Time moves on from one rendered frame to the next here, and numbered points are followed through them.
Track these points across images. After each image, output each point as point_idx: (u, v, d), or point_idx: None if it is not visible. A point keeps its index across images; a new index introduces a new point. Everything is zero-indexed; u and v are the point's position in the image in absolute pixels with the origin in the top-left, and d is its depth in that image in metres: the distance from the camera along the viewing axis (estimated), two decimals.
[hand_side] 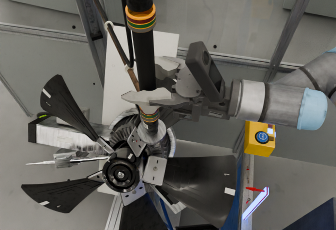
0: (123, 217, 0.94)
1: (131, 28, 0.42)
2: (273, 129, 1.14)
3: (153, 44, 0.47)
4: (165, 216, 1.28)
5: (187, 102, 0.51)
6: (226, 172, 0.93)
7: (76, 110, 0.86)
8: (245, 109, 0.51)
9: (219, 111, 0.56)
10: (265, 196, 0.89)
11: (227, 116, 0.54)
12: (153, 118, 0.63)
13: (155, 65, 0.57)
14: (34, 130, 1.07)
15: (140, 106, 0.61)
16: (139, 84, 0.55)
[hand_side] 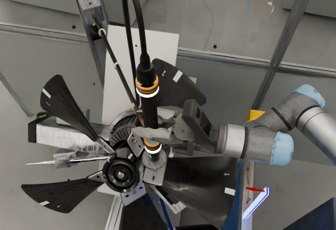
0: (123, 217, 0.94)
1: (140, 93, 0.56)
2: None
3: (156, 101, 0.60)
4: (165, 216, 1.28)
5: (180, 144, 0.65)
6: (226, 172, 0.93)
7: (76, 110, 0.86)
8: (229, 150, 0.65)
9: (209, 148, 0.70)
10: (265, 196, 0.89)
11: (215, 153, 0.68)
12: (156, 151, 0.76)
13: None
14: (34, 130, 1.07)
15: (145, 142, 0.74)
16: (144, 127, 0.69)
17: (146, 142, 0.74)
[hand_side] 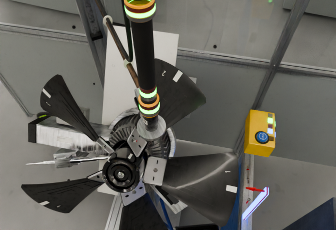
0: (123, 217, 0.94)
1: (130, 17, 0.41)
2: (273, 129, 1.14)
3: (152, 35, 0.45)
4: (165, 216, 1.28)
5: None
6: (227, 170, 0.91)
7: (76, 110, 0.86)
8: None
9: None
10: (265, 196, 0.89)
11: None
12: (153, 113, 0.61)
13: None
14: (34, 130, 1.07)
15: (139, 101, 0.59)
16: (138, 78, 0.54)
17: (141, 101, 0.59)
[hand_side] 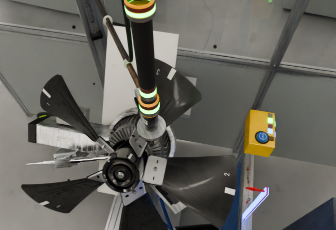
0: (76, 181, 0.93)
1: (130, 17, 0.41)
2: (273, 129, 1.14)
3: (152, 35, 0.45)
4: (165, 216, 1.28)
5: None
6: None
7: (168, 117, 0.82)
8: None
9: None
10: (265, 196, 0.89)
11: None
12: (153, 113, 0.61)
13: None
14: (34, 130, 1.07)
15: (139, 101, 0.59)
16: (138, 78, 0.54)
17: (141, 101, 0.59)
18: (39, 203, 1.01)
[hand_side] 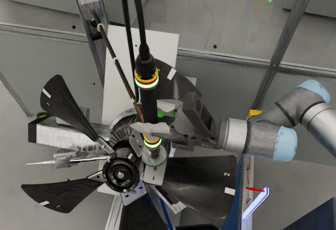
0: (76, 181, 0.93)
1: (139, 86, 0.54)
2: None
3: (155, 95, 0.58)
4: (165, 216, 1.28)
5: (181, 138, 0.63)
6: None
7: (168, 117, 0.82)
8: (231, 145, 0.63)
9: (210, 143, 0.68)
10: (265, 196, 0.89)
11: (216, 148, 0.66)
12: (155, 147, 0.74)
13: None
14: (34, 130, 1.07)
15: (144, 138, 0.73)
16: (144, 122, 0.67)
17: (145, 138, 0.72)
18: (39, 203, 1.01)
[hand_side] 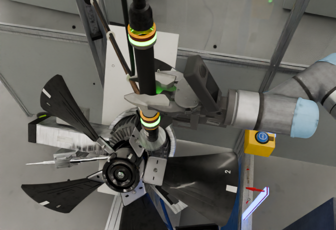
0: (76, 181, 0.93)
1: (133, 45, 0.45)
2: None
3: (153, 59, 0.50)
4: (165, 216, 1.28)
5: (183, 111, 0.54)
6: None
7: (168, 117, 0.82)
8: (241, 119, 0.54)
9: (216, 120, 0.59)
10: (265, 196, 0.89)
11: (224, 124, 0.57)
12: (154, 126, 0.66)
13: None
14: (34, 130, 1.07)
15: (141, 115, 0.64)
16: None
17: (142, 116, 0.64)
18: (39, 203, 1.01)
